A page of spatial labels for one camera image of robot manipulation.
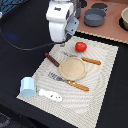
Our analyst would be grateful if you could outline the round wooden plate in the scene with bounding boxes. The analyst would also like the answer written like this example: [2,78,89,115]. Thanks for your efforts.
[59,57,87,81]

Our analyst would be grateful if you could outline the fork with wooden handle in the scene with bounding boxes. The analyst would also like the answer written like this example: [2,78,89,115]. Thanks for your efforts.
[48,72,89,91]

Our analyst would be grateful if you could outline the beige woven placemat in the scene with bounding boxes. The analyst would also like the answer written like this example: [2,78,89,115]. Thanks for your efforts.
[17,36,118,128]

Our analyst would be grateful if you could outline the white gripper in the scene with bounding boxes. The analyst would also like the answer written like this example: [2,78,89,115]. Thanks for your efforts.
[46,0,79,43]

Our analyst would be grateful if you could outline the beige bowl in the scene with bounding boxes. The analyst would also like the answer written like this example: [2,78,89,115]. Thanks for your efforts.
[121,7,128,30]

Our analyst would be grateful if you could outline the red tomato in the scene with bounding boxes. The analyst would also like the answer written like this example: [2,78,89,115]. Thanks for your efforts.
[75,42,87,52]

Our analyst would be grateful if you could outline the light blue cup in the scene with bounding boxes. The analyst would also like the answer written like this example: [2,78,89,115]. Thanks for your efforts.
[20,77,36,97]

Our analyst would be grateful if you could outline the grey saucepan with handle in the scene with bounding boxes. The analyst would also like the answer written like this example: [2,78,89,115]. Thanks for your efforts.
[84,3,116,27]

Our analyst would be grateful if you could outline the knife with wooden handle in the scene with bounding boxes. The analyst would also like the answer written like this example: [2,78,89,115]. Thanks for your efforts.
[61,51,101,65]

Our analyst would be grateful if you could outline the grey pot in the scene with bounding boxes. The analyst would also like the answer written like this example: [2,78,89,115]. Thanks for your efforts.
[75,0,81,18]

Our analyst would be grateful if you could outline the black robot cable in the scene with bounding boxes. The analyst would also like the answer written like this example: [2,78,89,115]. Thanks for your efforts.
[0,26,64,52]

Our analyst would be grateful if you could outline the brown sausage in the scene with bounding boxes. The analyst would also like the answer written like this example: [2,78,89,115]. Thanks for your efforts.
[45,53,59,67]

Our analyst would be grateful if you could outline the brown stove board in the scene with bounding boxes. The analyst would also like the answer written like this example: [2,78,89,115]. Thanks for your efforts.
[77,0,128,43]

